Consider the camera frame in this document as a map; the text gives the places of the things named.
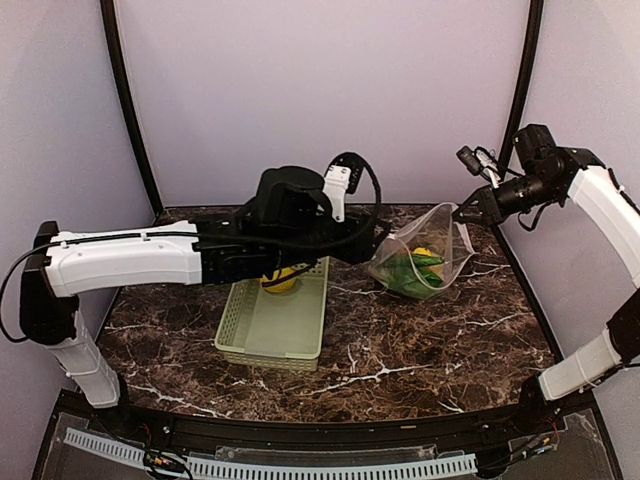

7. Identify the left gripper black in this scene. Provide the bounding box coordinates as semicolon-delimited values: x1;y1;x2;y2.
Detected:
268;208;391;270

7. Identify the green white bok choy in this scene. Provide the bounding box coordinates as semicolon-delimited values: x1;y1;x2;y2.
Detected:
381;254;443;299

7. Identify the clear zip top bag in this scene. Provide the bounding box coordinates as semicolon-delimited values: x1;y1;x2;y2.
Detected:
367;202;475;300

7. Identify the yellow lemon top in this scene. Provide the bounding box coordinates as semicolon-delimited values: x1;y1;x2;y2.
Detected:
260;267;296;294

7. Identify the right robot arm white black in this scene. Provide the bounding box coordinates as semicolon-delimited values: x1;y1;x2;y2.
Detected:
452;124;639;434

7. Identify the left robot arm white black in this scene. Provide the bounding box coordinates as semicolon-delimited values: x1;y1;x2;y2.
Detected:
10;154;390;436

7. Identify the beige plastic basket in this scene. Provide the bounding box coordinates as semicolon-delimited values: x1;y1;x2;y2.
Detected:
214;257;329;372

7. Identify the right clear acrylic plate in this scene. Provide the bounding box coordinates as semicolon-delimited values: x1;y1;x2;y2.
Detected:
499;409;615;480

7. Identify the clear acrylic plate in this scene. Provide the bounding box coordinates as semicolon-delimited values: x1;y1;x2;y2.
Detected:
499;409;615;480
31;412;149;479

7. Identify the left clear acrylic plate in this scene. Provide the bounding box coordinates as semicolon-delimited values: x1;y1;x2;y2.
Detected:
31;412;149;479

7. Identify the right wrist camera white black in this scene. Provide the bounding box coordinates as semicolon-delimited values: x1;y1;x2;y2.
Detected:
456;145;502;188

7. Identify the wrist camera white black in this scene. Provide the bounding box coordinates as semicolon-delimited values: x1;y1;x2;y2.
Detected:
456;145;502;188
322;152;382;225

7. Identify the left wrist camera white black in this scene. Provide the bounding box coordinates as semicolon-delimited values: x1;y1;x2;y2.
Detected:
322;152;382;225

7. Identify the right black frame post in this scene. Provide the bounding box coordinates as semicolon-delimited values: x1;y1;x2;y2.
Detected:
497;0;544;176

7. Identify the black curved front rail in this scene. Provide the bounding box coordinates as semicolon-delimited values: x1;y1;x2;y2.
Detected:
45;389;604;452

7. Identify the white slotted cable duct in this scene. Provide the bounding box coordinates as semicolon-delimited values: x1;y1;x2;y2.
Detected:
64;428;478;479

